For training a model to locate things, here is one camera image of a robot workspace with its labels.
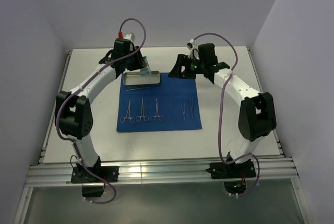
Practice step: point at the steel fine pointed tweezers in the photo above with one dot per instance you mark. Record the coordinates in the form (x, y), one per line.
(191, 104)

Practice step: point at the blue surgical drape cloth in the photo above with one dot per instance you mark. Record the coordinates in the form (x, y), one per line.
(170, 93)

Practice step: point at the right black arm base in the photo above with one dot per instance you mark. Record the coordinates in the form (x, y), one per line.
(220, 170)

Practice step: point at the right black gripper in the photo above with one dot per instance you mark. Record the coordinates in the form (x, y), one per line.
(182, 67)

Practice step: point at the steel surgical scissors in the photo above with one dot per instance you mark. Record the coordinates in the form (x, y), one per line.
(157, 115)

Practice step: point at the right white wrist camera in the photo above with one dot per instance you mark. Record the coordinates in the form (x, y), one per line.
(193, 49)

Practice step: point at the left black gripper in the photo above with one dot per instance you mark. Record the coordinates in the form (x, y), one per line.
(136, 63)

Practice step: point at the green white gauze packet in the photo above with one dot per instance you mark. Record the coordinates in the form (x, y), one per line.
(145, 71)

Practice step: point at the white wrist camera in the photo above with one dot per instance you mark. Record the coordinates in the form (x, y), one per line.
(193, 49)
(130, 37)

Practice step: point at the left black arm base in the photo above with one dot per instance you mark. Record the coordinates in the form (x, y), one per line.
(81, 176)

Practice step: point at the steel needle holder forceps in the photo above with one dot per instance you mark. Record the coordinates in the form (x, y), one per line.
(128, 116)

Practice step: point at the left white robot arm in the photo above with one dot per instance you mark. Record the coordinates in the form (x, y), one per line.
(74, 120)

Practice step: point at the metal instrument tray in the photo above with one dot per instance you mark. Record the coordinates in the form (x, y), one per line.
(135, 79)

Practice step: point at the aluminium extrusion rail frame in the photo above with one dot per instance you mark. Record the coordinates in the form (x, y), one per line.
(156, 157)

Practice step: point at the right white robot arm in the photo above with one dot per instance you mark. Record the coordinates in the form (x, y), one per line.
(256, 118)

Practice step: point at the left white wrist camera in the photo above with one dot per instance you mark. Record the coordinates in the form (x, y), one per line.
(130, 37)

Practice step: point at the steel hemostat forceps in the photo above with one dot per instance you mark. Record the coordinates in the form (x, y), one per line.
(142, 116)

